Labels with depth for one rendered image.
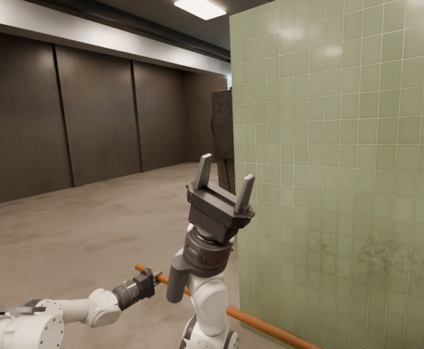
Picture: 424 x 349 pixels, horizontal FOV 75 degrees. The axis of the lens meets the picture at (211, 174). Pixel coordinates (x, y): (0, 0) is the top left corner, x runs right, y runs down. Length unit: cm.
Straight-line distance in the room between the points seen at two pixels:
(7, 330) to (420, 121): 185
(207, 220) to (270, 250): 186
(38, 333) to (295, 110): 181
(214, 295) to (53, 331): 28
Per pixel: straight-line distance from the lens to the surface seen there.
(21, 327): 60
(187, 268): 53
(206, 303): 57
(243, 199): 43
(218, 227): 46
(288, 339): 94
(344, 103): 192
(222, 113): 438
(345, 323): 236
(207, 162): 46
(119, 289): 116
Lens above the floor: 181
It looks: 10 degrees down
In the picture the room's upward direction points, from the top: 3 degrees counter-clockwise
